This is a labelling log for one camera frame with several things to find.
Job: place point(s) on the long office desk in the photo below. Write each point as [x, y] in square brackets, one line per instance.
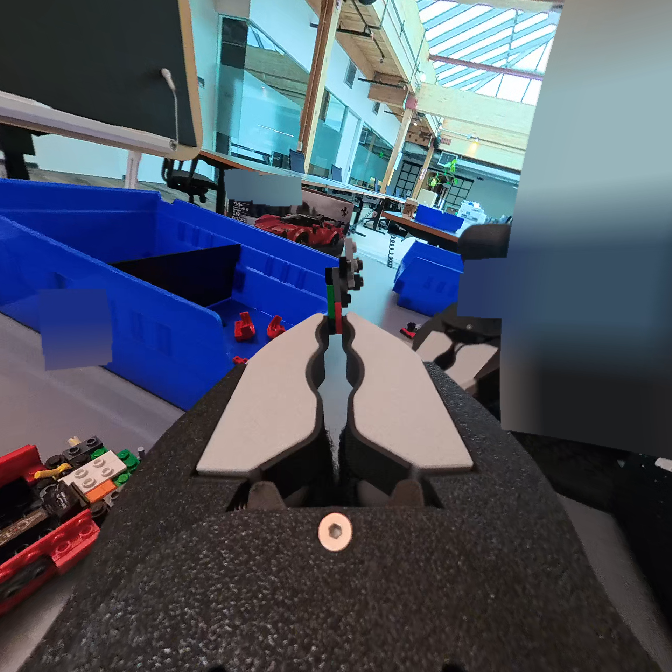
[325, 181]

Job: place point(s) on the red curved brick piece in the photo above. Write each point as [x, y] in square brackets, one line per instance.
[244, 326]
[275, 326]

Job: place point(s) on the small multicolour brick assembly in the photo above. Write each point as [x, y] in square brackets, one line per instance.
[344, 281]

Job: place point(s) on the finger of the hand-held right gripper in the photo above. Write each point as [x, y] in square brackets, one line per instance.
[433, 347]
[475, 362]

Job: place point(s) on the red and black brick piece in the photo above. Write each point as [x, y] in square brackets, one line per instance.
[409, 329]

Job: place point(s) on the toy car set box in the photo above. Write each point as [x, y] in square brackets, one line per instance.
[309, 220]

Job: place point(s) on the black bin divider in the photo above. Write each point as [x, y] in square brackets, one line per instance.
[194, 273]

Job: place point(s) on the large blue storage bin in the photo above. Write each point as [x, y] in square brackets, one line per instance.
[173, 346]

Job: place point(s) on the black office chair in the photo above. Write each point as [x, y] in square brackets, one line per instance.
[190, 181]

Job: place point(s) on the green potted plant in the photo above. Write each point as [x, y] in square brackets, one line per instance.
[443, 170]

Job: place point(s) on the black desk divider panel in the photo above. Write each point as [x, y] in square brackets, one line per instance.
[94, 57]

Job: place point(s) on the red brick car model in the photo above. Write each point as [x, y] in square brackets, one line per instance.
[42, 546]

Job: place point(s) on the wooden desk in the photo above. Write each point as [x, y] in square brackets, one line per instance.
[420, 227]

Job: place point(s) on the white printer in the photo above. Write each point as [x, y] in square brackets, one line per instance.
[475, 210]

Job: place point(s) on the pile of loose bricks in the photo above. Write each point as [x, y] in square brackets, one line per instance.
[99, 470]

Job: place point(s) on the white desk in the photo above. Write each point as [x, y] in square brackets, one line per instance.
[73, 126]

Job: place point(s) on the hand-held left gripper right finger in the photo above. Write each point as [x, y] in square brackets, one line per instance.
[399, 404]

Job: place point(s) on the small blue storage bin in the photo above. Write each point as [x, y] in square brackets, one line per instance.
[428, 283]

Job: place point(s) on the cardboard box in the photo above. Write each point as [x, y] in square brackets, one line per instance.
[410, 207]

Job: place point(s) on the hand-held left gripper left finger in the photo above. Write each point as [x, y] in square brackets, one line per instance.
[267, 404]

